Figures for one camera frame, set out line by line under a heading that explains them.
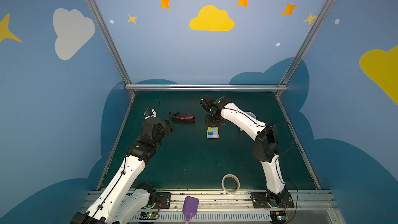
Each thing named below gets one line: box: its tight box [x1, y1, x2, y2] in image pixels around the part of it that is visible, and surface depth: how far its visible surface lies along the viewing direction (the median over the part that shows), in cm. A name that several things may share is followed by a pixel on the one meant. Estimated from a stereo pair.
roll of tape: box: [221, 173, 240, 195], surface depth 80 cm
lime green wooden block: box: [207, 127, 219, 133], surface depth 95 cm
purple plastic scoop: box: [182, 196, 199, 224], surface depth 74 cm
